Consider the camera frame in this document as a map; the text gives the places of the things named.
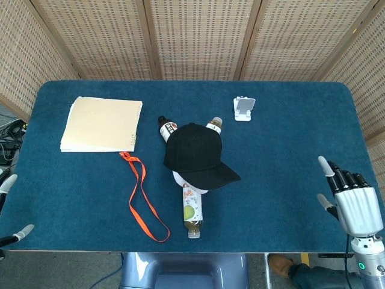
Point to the metal table leg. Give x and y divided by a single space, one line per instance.
266 271

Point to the beige paper folder stack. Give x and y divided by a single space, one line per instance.
102 123

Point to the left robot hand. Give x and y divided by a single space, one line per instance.
10 180

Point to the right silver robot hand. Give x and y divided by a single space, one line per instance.
358 207

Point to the woven bamboo screen panel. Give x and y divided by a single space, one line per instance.
361 75
24 54
294 39
201 39
105 39

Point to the brown-capped tea bottle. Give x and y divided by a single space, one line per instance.
216 123

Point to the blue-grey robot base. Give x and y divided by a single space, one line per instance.
144 271

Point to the tea bottle green pear label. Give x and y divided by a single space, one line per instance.
192 210

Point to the yellow floor tape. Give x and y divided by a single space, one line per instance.
305 259

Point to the black baseball cap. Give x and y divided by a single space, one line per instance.
195 150

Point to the white foam mannequin head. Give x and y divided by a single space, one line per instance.
179 179

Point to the black-capped drink bottle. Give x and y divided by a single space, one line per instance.
165 128

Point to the white phone stand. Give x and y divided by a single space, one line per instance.
244 108

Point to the blue felt table mat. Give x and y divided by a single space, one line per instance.
285 165

